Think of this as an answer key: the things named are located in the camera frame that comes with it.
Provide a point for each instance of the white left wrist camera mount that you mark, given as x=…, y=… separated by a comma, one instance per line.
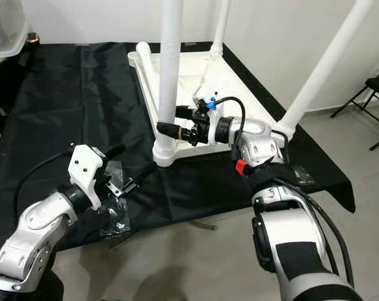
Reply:
x=86, y=166

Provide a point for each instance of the white plastic table top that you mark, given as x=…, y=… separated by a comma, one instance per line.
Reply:
x=258, y=88

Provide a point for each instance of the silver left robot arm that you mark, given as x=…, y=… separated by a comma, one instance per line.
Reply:
x=39, y=219

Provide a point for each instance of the clear plastic wrapper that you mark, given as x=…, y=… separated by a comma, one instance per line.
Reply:
x=117, y=207
x=302, y=172

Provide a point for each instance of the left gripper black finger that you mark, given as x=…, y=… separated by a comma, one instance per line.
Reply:
x=142, y=172
x=111, y=150

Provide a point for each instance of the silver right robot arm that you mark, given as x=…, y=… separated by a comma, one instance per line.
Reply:
x=295, y=238

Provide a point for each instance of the black wok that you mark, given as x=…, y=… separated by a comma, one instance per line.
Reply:
x=14, y=61

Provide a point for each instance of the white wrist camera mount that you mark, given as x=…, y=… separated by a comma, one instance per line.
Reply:
x=86, y=166
x=205, y=98

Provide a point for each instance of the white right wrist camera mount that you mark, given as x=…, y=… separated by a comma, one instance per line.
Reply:
x=205, y=98

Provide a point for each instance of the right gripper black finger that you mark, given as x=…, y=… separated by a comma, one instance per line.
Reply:
x=170, y=130
x=183, y=111

